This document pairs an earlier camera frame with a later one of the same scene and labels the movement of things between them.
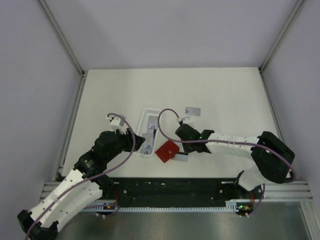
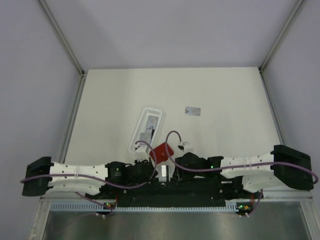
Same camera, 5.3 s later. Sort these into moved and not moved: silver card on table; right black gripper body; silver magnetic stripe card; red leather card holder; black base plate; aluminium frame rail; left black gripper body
Moved: right black gripper body; silver magnetic stripe card; left black gripper body; red leather card holder
Not moved: aluminium frame rail; silver card on table; black base plate
